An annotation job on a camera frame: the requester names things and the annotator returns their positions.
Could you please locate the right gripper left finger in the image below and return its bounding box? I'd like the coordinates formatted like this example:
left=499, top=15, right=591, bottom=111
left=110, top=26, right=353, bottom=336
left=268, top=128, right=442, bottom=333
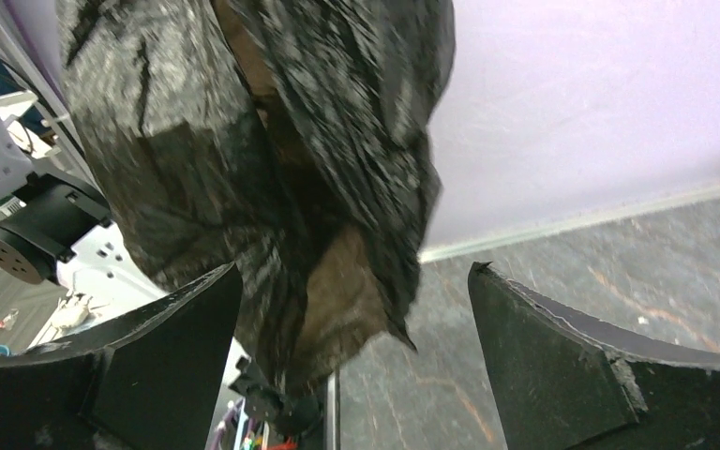
left=0, top=264, right=242, bottom=450

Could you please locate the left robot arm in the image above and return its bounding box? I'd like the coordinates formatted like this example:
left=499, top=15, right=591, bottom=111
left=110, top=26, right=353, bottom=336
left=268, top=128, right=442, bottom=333
left=0, top=87, right=165, bottom=308

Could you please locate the black trash bag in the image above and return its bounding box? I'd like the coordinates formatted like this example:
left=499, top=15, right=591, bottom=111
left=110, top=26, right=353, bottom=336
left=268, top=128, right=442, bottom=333
left=56, top=0, right=456, bottom=397

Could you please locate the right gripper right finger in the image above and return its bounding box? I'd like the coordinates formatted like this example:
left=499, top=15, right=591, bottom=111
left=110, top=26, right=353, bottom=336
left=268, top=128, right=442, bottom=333
left=468, top=262, right=720, bottom=450

